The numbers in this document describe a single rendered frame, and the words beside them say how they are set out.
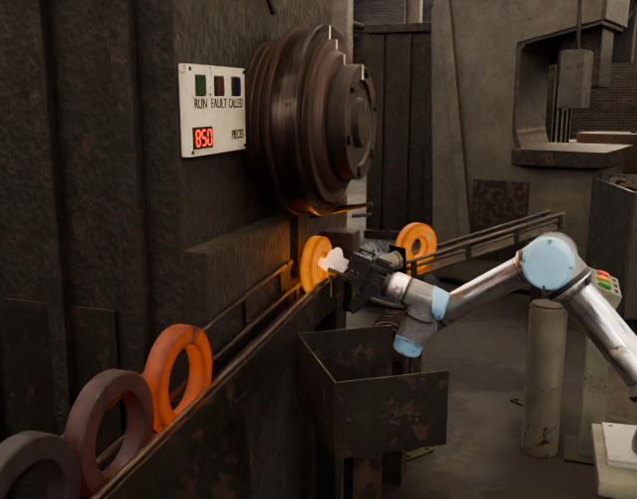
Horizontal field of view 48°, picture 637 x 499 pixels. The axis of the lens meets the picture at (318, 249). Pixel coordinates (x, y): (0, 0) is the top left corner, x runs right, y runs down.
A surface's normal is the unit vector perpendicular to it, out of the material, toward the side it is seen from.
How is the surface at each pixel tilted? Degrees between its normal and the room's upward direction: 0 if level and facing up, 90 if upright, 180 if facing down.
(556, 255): 83
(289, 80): 64
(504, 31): 90
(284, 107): 80
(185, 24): 90
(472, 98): 90
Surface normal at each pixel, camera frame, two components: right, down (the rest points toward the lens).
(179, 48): 0.94, 0.07
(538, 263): -0.47, 0.03
